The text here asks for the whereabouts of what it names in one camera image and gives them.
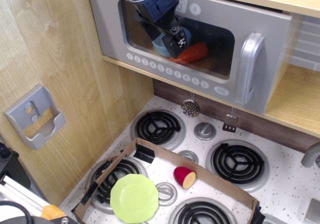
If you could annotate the green plastic plate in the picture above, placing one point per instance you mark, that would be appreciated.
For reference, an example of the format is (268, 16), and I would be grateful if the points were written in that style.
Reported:
(134, 198)

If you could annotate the light blue bowl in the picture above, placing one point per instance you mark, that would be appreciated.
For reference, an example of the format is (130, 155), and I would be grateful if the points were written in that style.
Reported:
(160, 48)

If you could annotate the back left stove burner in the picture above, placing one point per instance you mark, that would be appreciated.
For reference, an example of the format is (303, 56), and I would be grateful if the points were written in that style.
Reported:
(160, 127)

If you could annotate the front right stove burner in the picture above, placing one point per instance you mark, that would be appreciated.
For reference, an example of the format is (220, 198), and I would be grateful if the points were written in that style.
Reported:
(201, 210)

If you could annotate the front stove knob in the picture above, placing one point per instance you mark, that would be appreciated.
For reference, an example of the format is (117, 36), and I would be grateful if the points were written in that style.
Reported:
(167, 193)

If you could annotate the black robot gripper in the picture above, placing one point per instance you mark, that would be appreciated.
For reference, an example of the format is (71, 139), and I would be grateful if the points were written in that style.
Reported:
(158, 17)

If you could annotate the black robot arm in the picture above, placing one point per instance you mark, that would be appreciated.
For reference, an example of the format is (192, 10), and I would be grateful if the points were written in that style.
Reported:
(158, 17)

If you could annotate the stove burner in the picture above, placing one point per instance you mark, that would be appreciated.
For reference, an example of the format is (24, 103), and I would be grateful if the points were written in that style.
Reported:
(101, 196)
(240, 163)
(160, 127)
(201, 210)

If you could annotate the back right stove burner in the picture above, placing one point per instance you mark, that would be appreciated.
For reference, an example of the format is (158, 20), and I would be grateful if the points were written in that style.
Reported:
(240, 163)

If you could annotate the grey wall holder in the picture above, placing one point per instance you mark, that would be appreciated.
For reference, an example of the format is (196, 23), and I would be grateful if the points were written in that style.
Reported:
(29, 109)

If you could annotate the grey toy microwave door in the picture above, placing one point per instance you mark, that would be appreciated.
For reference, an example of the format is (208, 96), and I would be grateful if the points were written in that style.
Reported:
(226, 50)

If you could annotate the black equipment with cable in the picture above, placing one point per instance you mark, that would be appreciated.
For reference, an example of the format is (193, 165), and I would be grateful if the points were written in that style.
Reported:
(19, 204)

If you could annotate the grey toy faucet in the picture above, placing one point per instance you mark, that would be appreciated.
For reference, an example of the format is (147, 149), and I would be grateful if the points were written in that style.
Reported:
(311, 156)

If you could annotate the grey stove knob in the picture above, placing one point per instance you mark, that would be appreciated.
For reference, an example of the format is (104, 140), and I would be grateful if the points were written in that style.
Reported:
(205, 131)

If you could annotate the toy metal spatula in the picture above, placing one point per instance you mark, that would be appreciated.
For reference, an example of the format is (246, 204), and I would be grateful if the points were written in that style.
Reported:
(230, 122)

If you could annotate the middle stove knob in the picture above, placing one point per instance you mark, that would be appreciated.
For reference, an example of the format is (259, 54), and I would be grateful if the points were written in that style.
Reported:
(189, 155)

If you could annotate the toy skimmer ladle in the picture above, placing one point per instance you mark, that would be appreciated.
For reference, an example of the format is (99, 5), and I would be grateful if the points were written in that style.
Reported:
(190, 107)

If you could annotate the red toy fruit half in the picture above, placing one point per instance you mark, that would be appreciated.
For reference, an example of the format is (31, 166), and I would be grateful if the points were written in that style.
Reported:
(184, 177)

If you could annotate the orange toy carrot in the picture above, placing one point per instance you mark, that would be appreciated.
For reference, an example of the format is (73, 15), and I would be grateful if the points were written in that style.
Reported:
(192, 54)

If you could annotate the front left stove burner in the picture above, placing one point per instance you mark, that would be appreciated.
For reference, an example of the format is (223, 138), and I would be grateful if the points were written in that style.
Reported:
(101, 196)

